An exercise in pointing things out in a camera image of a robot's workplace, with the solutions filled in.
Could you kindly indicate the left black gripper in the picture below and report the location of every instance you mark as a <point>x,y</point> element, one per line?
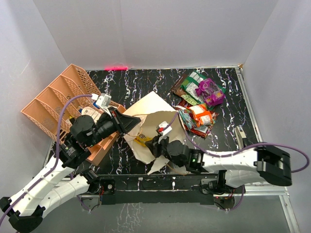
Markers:
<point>126,122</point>

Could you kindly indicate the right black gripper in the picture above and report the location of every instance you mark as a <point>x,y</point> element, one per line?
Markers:
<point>156,146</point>

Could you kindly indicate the yellow M&M candy bag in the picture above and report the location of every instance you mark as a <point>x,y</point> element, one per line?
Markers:
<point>142,139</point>

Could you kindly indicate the brown paper bag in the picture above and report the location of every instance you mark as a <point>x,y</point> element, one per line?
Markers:
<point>152,111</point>

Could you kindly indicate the teal snack packet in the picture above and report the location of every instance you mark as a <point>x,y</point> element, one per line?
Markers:
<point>188,121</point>

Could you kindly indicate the red snack packet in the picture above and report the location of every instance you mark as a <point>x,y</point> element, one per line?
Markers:
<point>202,131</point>

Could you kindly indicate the orange snack packet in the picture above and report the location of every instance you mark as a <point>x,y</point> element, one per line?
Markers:
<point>201,115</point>

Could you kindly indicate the green small snack packet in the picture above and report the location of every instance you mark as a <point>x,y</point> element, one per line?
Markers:
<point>189,99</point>

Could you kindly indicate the brown kettle chips bag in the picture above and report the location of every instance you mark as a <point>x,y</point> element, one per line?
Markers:
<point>176,88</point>

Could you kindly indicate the purple snack bag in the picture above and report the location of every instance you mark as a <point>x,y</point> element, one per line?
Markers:
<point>211,93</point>

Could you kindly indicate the green snack bag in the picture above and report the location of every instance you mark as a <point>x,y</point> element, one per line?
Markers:
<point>191,83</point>

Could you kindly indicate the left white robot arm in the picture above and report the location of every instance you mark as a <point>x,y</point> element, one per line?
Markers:
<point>27,208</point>

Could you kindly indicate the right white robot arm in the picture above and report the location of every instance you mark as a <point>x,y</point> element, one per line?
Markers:
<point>263,163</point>

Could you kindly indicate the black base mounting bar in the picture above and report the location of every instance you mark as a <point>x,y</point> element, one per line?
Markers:
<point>158,188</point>

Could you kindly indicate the white round bottle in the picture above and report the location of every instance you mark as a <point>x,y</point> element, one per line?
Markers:
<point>89,111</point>

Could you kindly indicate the pink compartment tray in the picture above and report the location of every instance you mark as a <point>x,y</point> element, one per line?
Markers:
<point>99,151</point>

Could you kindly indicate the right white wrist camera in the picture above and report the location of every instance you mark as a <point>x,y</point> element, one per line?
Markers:
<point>163,130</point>

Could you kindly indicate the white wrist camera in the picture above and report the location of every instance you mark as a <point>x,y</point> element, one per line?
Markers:
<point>102,101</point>
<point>163,130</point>

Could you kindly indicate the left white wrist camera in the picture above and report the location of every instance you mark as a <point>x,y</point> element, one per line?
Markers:
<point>102,101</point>

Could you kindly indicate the aluminium frame rail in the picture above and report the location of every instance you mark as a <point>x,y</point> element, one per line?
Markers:
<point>265,189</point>

